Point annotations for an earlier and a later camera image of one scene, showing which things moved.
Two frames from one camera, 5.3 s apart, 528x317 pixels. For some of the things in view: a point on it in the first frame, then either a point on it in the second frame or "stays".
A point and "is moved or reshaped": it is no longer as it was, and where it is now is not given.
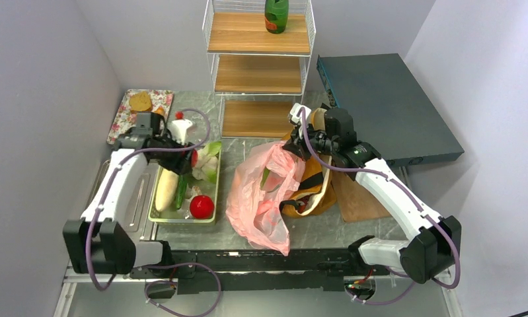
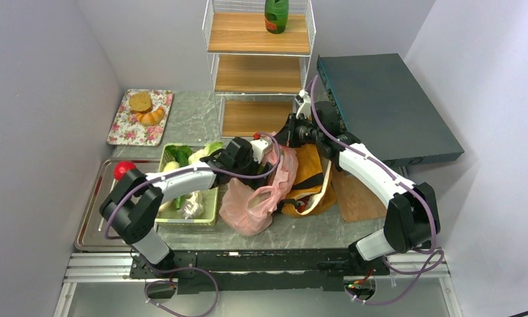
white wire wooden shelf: x=258 y=76 stays
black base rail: x=241 y=270 stays
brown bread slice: x=140 y=102 stays
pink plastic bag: x=263 y=179 is moved or reshaped
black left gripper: x=179 y=156 → x=266 y=165
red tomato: x=201 y=207 is moved or reshaped
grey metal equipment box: x=390 y=111 stays
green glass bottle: x=276 y=16 stays
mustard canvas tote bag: x=316 y=194 stays
